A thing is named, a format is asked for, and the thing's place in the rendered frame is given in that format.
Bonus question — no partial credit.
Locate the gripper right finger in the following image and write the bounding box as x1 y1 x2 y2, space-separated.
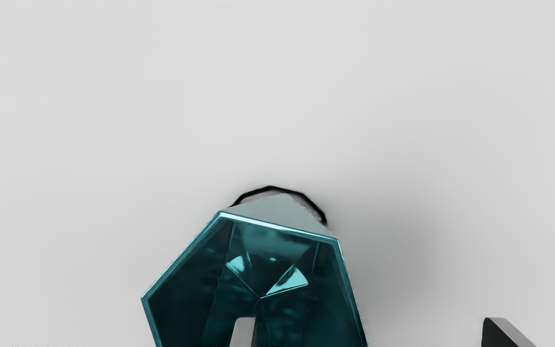
481 317 539 347

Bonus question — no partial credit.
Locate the teal faceted mug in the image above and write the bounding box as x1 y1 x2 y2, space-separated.
141 193 369 347

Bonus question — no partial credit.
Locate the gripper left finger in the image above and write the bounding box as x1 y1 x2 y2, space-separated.
229 316 258 347

